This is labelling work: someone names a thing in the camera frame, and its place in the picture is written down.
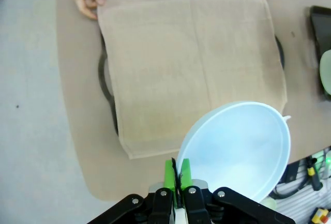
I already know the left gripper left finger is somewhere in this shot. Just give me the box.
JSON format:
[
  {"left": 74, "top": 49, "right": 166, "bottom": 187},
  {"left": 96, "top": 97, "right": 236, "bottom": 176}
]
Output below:
[{"left": 89, "top": 158, "right": 178, "bottom": 224}]

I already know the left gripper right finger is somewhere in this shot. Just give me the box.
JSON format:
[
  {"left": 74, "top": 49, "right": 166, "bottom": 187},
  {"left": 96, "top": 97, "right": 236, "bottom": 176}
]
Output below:
[{"left": 179, "top": 158, "right": 295, "bottom": 224}]

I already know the light blue plastic bowl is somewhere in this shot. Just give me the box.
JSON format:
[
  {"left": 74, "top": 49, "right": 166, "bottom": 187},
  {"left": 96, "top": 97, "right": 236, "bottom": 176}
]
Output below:
[{"left": 177, "top": 101, "right": 292, "bottom": 201}]

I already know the beige cloth mat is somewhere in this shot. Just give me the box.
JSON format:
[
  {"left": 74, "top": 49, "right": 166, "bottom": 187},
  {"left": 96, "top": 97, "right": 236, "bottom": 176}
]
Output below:
[{"left": 97, "top": 0, "right": 292, "bottom": 160}]

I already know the black control box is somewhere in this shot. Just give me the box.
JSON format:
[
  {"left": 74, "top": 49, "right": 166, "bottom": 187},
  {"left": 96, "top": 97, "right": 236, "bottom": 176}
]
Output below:
[{"left": 280, "top": 160, "right": 301, "bottom": 183}]

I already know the yellow emergency stop box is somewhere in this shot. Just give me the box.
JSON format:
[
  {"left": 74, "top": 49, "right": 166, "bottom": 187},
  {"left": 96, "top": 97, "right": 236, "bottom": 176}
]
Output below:
[{"left": 311, "top": 206, "right": 328, "bottom": 224}]

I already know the black cable loop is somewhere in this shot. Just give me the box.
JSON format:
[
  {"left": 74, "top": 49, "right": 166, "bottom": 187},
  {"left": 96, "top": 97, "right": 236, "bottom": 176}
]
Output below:
[{"left": 268, "top": 180, "right": 307, "bottom": 199}]

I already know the dark wood-grain handled tray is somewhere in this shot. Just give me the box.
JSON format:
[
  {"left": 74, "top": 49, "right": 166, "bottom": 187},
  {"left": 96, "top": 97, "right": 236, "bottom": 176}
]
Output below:
[
  {"left": 309, "top": 5, "right": 331, "bottom": 100},
  {"left": 97, "top": 31, "right": 287, "bottom": 138}
]

